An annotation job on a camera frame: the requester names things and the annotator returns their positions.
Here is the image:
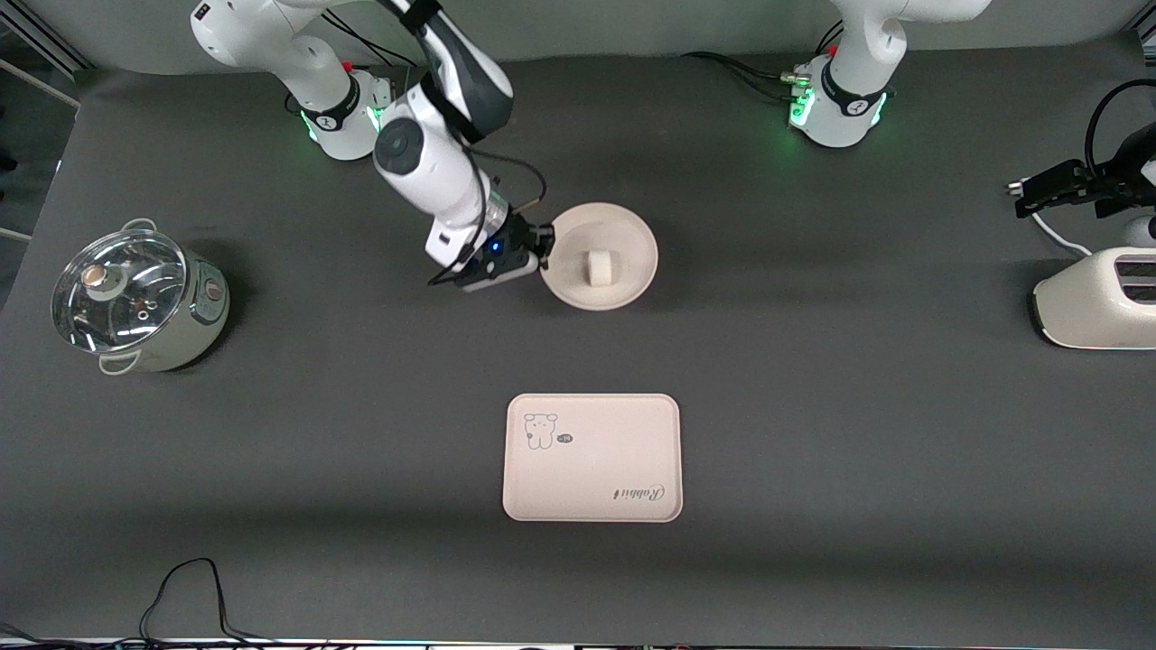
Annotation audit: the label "thin black loose cable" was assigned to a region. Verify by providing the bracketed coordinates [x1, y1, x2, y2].
[140, 558, 272, 646]

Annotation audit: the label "cream toaster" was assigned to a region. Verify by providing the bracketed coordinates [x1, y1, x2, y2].
[1032, 246, 1156, 351]

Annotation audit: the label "black arm base cables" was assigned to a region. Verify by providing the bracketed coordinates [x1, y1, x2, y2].
[682, 51, 797, 102]
[321, 9, 425, 114]

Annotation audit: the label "pale green electric pot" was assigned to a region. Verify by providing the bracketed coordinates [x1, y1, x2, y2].
[51, 218, 231, 376]

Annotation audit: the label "round cream plate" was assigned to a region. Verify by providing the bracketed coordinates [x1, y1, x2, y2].
[540, 202, 659, 312]

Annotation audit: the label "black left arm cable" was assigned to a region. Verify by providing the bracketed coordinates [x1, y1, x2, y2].
[1084, 79, 1156, 181]

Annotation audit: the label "white toaster plug cord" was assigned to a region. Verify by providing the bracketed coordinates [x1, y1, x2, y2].
[1005, 178, 1094, 258]

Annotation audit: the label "black left arm base cables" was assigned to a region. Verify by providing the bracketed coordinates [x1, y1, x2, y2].
[682, 51, 797, 102]

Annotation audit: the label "cream rabbit print tray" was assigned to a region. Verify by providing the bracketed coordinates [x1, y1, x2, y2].
[502, 393, 684, 524]

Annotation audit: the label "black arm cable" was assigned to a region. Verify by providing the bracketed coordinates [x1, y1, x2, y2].
[1084, 79, 1156, 181]
[429, 149, 548, 288]

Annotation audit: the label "glass pot lid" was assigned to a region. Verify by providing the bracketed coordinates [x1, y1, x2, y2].
[51, 230, 189, 353]

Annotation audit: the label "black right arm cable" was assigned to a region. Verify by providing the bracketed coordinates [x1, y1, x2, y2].
[429, 149, 548, 288]

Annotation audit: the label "black right arm base cables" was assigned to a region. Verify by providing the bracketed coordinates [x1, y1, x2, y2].
[321, 9, 425, 114]

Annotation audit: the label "aluminium frame rail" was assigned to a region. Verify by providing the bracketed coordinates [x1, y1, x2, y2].
[0, 9, 91, 82]

